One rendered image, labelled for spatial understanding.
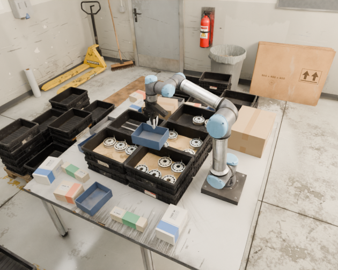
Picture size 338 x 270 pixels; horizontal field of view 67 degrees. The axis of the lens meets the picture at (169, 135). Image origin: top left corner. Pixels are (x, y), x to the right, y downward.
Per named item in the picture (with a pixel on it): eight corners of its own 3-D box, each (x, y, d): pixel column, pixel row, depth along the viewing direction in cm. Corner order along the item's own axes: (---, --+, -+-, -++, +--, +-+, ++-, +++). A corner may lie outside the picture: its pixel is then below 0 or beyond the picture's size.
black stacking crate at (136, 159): (194, 169, 185) (195, 157, 178) (175, 198, 165) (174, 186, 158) (148, 151, 201) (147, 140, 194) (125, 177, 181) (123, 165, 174)
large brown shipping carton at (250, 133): (261, 158, 206) (265, 139, 194) (225, 147, 218) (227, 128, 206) (271, 131, 233) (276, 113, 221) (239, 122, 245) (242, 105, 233)
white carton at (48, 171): (50, 185, 191) (45, 177, 186) (36, 182, 194) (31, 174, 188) (65, 166, 206) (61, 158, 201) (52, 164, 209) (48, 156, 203)
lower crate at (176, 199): (194, 179, 191) (194, 167, 184) (175, 208, 171) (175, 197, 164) (149, 162, 208) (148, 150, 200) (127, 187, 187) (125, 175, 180)
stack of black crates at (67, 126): (81, 137, 327) (72, 107, 299) (100, 143, 316) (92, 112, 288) (58, 156, 299) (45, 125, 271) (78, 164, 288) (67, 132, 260)
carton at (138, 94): (137, 104, 279) (137, 98, 274) (129, 101, 285) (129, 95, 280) (147, 98, 288) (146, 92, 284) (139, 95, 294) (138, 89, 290)
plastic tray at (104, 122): (108, 119, 257) (107, 115, 254) (124, 125, 249) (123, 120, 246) (89, 134, 239) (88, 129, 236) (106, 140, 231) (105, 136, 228)
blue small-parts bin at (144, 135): (169, 136, 172) (168, 128, 168) (159, 150, 162) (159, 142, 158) (142, 130, 179) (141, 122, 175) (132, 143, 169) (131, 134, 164)
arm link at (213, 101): (247, 104, 145) (177, 66, 160) (239, 113, 138) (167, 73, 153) (240, 118, 153) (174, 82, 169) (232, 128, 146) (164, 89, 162)
